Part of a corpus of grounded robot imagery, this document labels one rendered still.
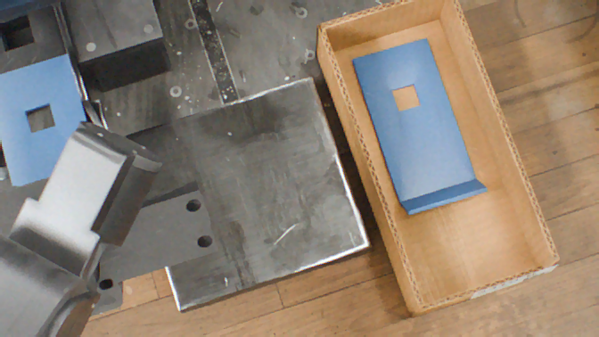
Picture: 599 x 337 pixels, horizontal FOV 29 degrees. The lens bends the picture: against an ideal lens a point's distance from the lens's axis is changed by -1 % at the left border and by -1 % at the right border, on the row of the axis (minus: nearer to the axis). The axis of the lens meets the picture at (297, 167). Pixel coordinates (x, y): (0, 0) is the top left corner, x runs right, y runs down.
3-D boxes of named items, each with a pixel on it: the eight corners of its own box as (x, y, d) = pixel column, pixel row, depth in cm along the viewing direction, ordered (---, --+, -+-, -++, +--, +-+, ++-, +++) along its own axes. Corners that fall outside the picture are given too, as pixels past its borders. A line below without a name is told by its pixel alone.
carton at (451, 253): (409, 320, 101) (419, 307, 93) (315, 57, 107) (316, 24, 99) (549, 273, 102) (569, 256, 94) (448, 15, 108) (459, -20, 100)
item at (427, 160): (406, 222, 101) (408, 214, 99) (351, 61, 105) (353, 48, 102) (482, 199, 102) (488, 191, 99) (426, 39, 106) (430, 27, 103)
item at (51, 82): (30, 253, 92) (21, 243, 89) (-14, 80, 96) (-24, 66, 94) (117, 226, 92) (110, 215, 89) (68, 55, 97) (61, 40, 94)
